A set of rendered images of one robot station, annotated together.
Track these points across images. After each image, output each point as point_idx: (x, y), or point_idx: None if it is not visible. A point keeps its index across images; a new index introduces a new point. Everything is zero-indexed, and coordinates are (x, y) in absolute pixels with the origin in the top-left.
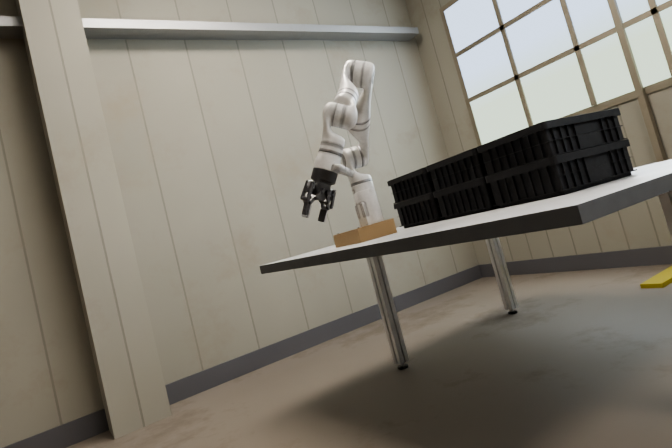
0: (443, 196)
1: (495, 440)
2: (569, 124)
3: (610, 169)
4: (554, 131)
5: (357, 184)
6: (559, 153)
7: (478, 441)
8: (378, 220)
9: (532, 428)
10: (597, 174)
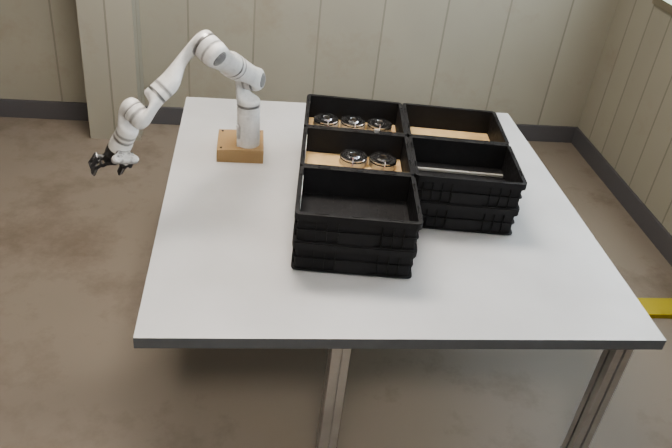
0: None
1: (223, 353)
2: None
3: (368, 268)
4: (311, 222)
5: (238, 107)
6: (302, 241)
7: None
8: (246, 147)
9: (250, 363)
10: (346, 268)
